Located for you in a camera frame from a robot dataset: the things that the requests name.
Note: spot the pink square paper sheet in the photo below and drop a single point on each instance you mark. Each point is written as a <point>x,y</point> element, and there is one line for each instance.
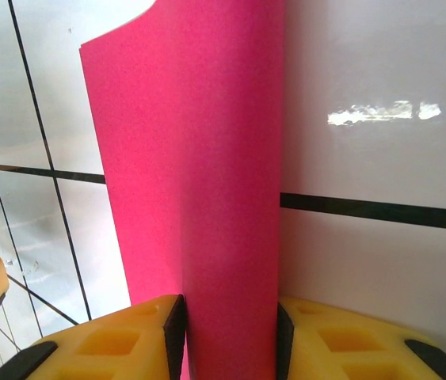
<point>191,158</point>

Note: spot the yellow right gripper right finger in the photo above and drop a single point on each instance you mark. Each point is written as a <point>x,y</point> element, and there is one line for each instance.
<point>345,344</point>

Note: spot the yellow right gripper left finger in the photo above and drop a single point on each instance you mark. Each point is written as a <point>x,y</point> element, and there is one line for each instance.
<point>107,344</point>

